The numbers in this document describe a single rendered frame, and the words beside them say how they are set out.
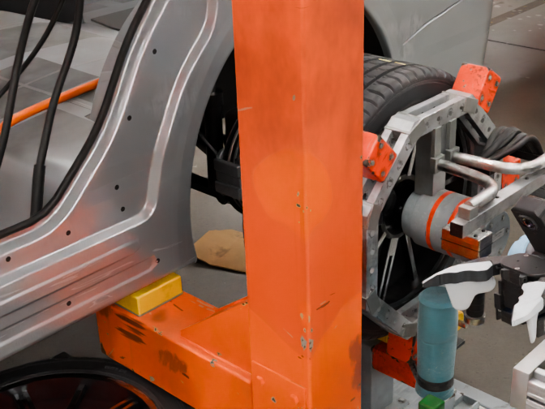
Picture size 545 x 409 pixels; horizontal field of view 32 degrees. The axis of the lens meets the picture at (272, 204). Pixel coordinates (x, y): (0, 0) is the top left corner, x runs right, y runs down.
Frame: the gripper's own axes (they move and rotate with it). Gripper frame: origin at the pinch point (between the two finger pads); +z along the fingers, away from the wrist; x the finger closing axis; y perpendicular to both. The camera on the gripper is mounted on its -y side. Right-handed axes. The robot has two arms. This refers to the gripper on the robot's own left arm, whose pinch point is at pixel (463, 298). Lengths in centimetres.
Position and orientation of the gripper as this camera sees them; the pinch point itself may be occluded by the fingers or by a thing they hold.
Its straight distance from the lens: 114.4
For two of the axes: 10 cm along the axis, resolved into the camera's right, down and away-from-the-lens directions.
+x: -5.4, -2.2, 8.1
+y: 1.1, 9.4, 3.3
